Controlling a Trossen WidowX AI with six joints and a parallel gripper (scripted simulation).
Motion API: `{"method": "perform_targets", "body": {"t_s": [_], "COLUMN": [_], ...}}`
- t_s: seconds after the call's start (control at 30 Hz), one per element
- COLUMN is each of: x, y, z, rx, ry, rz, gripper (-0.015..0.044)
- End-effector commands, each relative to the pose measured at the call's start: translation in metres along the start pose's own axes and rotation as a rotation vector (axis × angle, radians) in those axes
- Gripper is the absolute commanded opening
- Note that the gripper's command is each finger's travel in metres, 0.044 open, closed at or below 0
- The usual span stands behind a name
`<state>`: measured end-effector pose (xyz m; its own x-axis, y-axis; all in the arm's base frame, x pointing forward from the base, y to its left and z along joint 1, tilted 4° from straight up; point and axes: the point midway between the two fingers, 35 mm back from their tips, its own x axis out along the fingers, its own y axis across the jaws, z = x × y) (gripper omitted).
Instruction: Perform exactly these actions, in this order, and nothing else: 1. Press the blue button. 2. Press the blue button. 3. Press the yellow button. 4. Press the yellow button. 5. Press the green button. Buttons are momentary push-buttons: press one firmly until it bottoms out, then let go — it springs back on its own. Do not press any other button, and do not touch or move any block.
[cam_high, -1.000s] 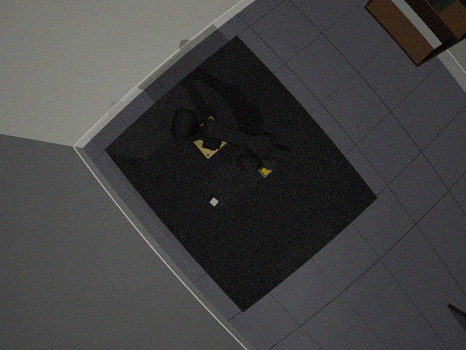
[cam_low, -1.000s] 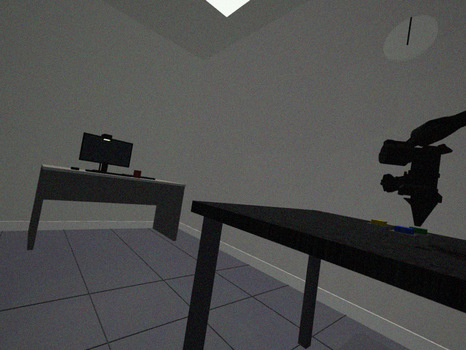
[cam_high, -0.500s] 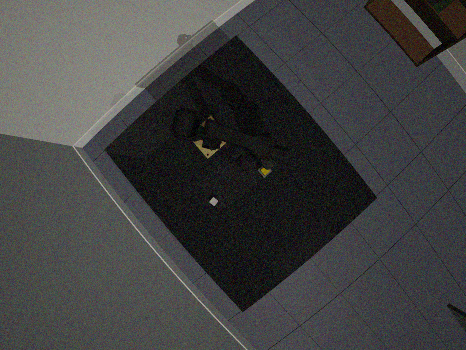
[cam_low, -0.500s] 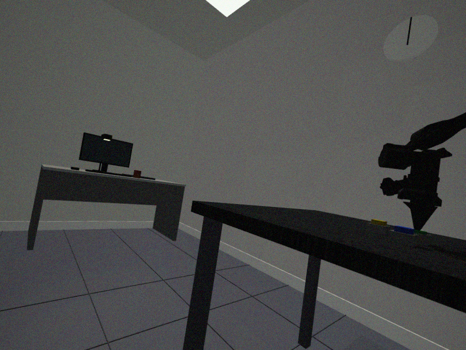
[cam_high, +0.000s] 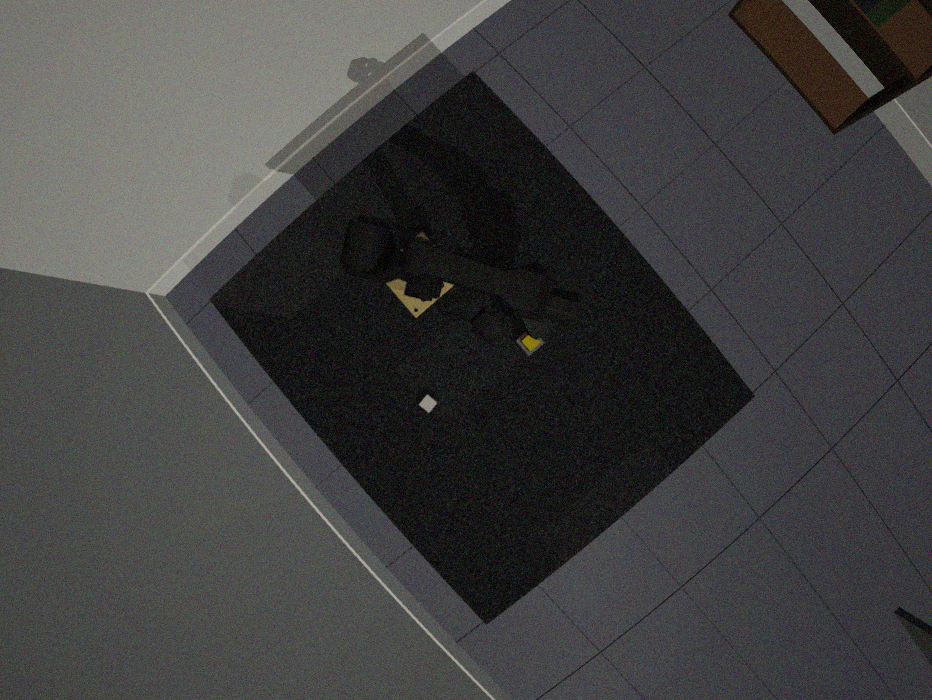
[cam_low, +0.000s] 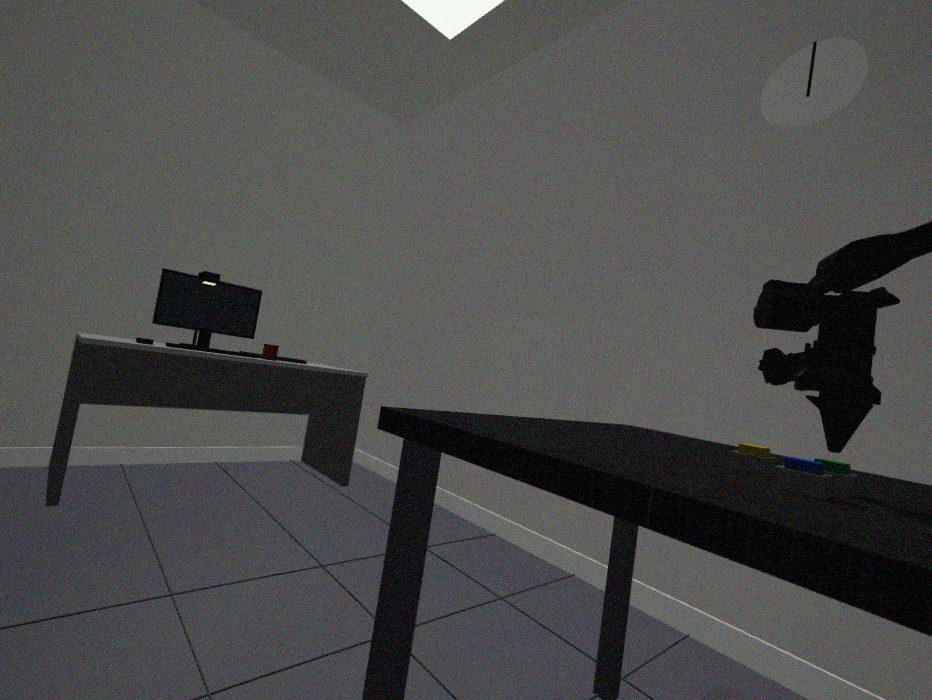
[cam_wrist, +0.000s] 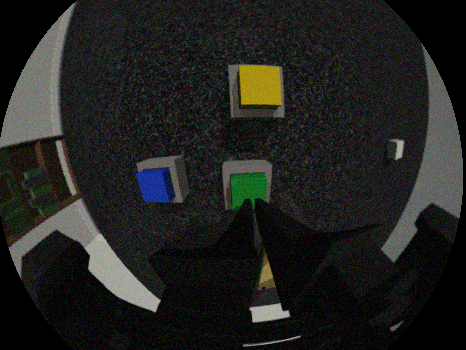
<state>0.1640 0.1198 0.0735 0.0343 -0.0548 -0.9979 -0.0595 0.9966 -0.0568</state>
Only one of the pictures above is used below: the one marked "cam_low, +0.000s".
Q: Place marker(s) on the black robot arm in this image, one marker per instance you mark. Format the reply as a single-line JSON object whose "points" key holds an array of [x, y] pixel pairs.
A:
{"points": [[797, 307]]}

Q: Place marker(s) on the yellow button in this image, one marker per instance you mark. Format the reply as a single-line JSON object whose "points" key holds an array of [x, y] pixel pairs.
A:
{"points": [[753, 459]]}

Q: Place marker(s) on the green button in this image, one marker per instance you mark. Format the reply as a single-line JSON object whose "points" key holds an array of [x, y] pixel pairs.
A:
{"points": [[844, 483]]}

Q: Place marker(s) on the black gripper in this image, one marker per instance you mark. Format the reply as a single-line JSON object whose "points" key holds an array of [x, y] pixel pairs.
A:
{"points": [[842, 376]]}

